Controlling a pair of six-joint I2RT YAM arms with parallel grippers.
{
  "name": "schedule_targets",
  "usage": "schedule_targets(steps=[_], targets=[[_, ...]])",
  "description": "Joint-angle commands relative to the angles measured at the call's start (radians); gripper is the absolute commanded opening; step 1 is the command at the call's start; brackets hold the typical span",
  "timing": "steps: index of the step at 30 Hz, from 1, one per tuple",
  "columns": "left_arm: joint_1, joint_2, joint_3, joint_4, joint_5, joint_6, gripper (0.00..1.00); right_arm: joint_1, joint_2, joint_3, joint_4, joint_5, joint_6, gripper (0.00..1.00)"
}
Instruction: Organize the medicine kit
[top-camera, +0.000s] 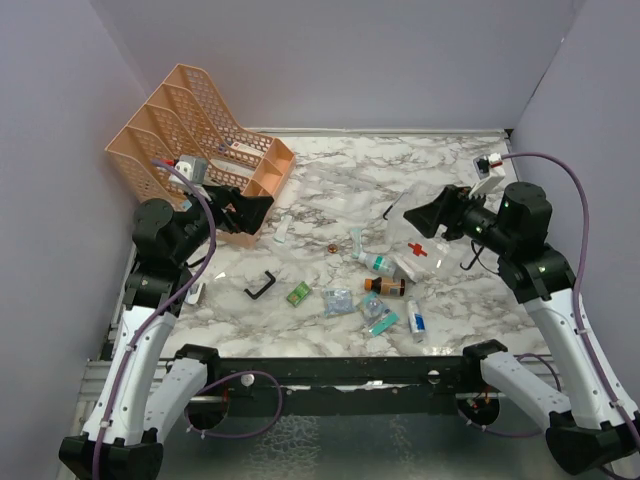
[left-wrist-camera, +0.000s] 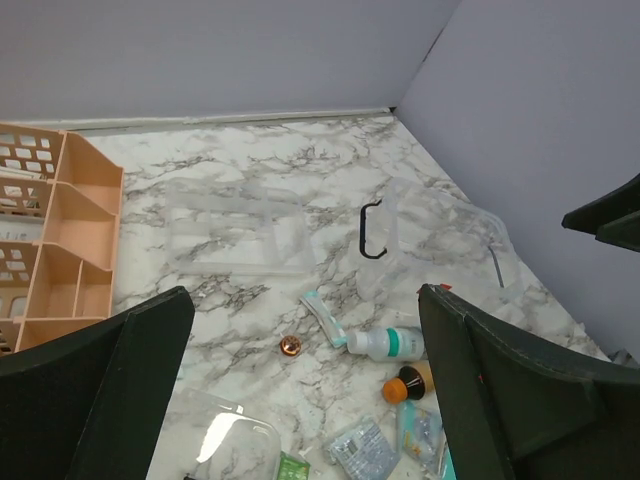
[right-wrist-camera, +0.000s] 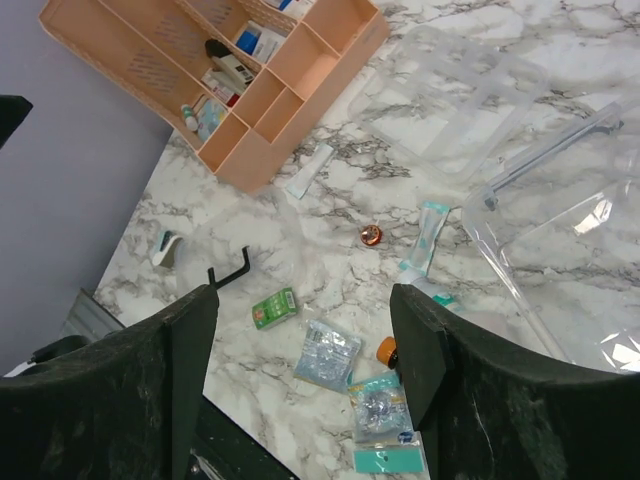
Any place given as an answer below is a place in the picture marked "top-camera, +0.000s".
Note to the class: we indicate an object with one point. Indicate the red white box in organizer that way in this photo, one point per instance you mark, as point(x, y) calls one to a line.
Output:
point(245, 149)

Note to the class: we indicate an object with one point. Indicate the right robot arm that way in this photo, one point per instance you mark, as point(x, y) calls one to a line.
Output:
point(592, 422)

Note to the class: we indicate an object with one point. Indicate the teal white swab packet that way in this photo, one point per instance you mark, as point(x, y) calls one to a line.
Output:
point(357, 248)

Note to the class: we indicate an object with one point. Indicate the clear box lid black handle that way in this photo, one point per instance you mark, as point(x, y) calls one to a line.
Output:
point(238, 281)

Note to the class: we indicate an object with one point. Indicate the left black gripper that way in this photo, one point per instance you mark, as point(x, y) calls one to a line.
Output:
point(250, 210)

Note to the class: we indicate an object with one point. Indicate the brown medicine bottle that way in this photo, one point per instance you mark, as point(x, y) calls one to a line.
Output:
point(385, 286)

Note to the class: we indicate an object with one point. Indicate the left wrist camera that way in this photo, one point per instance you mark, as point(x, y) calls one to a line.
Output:
point(193, 168)

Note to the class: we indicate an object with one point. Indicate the teal bandage packet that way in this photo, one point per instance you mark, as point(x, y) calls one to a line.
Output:
point(377, 315)

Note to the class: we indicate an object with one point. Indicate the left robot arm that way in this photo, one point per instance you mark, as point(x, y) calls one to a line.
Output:
point(124, 435)

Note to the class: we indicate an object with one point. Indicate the white blue tube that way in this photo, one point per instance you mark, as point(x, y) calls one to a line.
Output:
point(415, 320)

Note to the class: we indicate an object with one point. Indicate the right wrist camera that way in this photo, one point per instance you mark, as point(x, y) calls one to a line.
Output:
point(490, 171)

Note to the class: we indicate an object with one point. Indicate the white green-label bottle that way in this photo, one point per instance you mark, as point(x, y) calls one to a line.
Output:
point(378, 264)

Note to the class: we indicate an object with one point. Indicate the green small medicine box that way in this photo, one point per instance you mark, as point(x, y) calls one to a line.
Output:
point(299, 294)

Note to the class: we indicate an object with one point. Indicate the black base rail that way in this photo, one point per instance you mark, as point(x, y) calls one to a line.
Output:
point(337, 386)

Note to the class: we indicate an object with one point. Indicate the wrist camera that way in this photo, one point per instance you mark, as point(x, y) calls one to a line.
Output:
point(193, 168)
point(490, 171)

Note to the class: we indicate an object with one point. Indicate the silver blue pill packet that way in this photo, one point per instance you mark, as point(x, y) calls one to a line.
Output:
point(337, 302)

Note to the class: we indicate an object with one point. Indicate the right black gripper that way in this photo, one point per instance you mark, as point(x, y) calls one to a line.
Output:
point(447, 209)

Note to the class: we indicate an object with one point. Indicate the clear plastic tray insert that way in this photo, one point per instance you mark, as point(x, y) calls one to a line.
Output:
point(340, 194)

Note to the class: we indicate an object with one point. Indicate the white gauze packet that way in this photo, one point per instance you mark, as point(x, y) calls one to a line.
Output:
point(412, 270)

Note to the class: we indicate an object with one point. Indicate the peach plastic file organizer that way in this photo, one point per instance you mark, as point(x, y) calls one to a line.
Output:
point(186, 115)

